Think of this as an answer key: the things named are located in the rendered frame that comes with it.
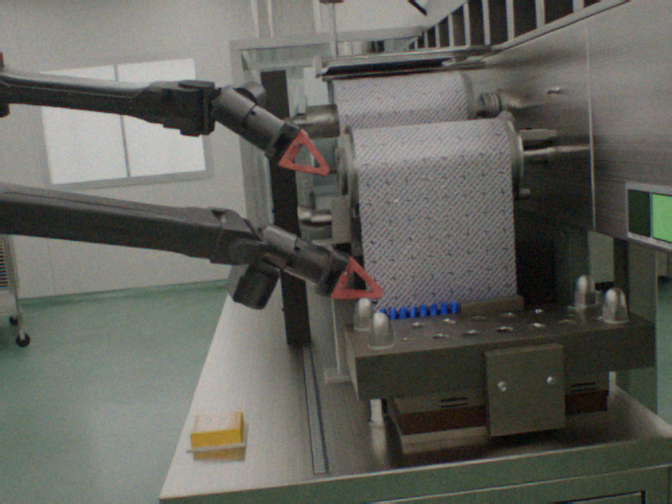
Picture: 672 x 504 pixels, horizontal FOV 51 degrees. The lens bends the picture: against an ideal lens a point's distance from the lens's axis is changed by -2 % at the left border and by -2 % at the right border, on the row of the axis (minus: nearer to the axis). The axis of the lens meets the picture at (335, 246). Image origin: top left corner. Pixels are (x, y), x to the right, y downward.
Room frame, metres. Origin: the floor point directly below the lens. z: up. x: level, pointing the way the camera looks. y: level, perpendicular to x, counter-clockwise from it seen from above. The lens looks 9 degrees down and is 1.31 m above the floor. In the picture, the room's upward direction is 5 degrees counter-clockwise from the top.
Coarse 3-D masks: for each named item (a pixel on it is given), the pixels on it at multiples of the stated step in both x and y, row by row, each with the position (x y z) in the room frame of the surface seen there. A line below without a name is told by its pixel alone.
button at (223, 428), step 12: (204, 420) 0.96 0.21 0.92; (216, 420) 0.95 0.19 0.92; (228, 420) 0.95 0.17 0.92; (240, 420) 0.95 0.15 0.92; (192, 432) 0.92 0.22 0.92; (204, 432) 0.92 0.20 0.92; (216, 432) 0.92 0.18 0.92; (228, 432) 0.92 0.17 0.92; (240, 432) 0.92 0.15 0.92; (192, 444) 0.91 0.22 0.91; (204, 444) 0.91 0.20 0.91; (216, 444) 0.92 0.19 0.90
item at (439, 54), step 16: (448, 48) 1.38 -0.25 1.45; (464, 48) 1.38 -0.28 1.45; (480, 48) 1.38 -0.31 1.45; (496, 48) 1.38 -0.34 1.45; (320, 64) 1.35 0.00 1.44; (336, 64) 1.40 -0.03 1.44; (352, 64) 1.36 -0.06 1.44; (368, 64) 1.38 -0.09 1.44; (384, 64) 1.41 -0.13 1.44; (400, 64) 1.44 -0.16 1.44
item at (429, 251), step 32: (384, 224) 1.06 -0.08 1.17; (416, 224) 1.07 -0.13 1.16; (448, 224) 1.07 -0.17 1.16; (480, 224) 1.07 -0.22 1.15; (512, 224) 1.08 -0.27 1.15; (384, 256) 1.06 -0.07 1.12; (416, 256) 1.07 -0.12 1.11; (448, 256) 1.07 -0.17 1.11; (480, 256) 1.07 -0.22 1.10; (512, 256) 1.08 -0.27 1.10; (384, 288) 1.06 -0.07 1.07; (416, 288) 1.07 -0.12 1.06; (448, 288) 1.07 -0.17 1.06; (480, 288) 1.07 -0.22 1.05; (512, 288) 1.08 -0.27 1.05
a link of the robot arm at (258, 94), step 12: (180, 84) 1.13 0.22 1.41; (192, 84) 1.13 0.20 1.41; (204, 84) 1.13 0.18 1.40; (240, 84) 1.20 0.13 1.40; (252, 84) 1.21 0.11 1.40; (204, 96) 1.13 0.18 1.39; (216, 96) 1.17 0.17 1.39; (252, 96) 1.17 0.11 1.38; (264, 96) 1.22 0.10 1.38; (204, 108) 1.13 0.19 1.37; (204, 120) 1.14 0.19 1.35; (180, 132) 1.16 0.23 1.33; (192, 132) 1.15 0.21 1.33; (204, 132) 1.15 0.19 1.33
